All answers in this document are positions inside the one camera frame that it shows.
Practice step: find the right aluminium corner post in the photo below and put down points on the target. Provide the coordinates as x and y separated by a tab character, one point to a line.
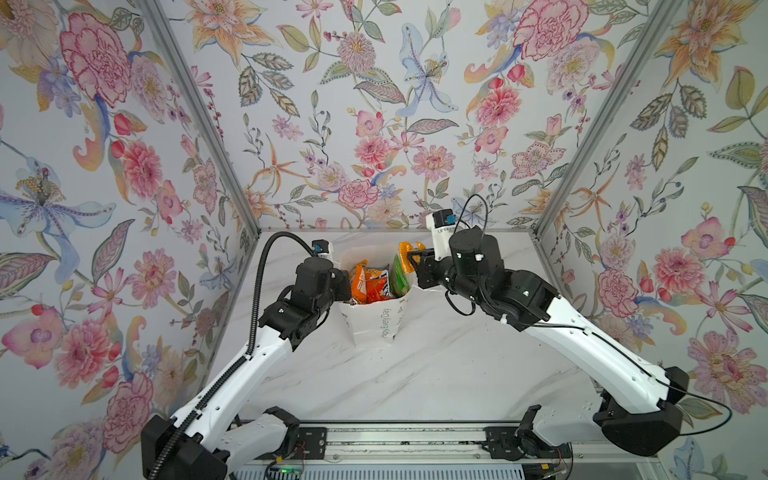
656	25

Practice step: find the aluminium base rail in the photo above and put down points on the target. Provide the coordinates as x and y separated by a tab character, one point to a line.
408	444

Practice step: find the small orange candy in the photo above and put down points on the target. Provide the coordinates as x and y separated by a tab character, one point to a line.
409	255

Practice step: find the green Lays chips bag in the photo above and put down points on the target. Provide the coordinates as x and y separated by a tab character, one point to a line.
400	283

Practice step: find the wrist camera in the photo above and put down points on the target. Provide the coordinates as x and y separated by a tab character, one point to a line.
441	225
323	249

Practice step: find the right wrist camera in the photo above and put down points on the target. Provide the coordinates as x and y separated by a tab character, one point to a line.
441	225

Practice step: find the white paper gift bag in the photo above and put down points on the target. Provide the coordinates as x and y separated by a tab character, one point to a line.
375	325

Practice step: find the red snack packet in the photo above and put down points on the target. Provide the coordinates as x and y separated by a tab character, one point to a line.
377	285

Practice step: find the orange small snack packet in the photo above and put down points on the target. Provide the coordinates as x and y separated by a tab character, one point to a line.
358	283

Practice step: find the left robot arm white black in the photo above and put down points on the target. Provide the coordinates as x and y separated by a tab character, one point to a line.
216	406

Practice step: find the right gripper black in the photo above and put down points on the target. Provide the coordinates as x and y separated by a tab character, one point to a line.
426	271

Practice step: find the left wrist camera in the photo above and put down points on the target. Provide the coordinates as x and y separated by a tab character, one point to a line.
323	249

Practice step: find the aluminium corner post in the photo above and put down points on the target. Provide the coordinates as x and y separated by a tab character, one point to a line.
656	25
162	32

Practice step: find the left aluminium corner post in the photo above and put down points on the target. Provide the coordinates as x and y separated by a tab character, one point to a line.
162	32

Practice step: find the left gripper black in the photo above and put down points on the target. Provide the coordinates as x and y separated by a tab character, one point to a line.
339	285

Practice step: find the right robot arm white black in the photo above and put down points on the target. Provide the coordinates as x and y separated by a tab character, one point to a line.
636	409

